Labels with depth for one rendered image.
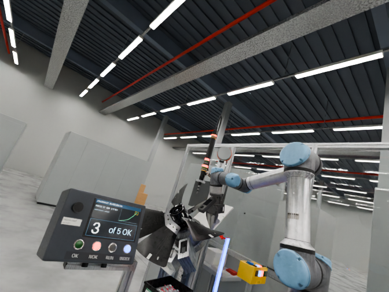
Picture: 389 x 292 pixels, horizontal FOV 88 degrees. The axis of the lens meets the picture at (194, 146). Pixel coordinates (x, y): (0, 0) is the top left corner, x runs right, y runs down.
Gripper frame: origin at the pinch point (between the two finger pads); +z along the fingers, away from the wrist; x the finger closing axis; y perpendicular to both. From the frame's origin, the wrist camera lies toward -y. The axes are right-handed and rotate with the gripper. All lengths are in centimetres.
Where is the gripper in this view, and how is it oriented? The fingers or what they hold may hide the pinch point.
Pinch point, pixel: (210, 227)
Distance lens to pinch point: 127.8
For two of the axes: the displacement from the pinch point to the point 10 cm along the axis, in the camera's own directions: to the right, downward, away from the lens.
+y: 7.7, 0.9, 6.3
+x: -6.3, -0.1, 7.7
